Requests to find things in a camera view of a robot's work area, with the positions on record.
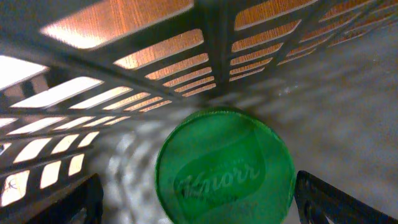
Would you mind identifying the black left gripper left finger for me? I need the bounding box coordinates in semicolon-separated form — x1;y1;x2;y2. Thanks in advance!
28;174;104;224

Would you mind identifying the green lid glass jar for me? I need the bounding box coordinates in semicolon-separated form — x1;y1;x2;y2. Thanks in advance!
155;107;296;223

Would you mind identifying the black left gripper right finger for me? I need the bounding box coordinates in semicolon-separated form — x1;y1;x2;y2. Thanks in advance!
294;170;397;224

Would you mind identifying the grey plastic mesh basket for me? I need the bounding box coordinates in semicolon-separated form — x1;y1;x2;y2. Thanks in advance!
1;0;397;223

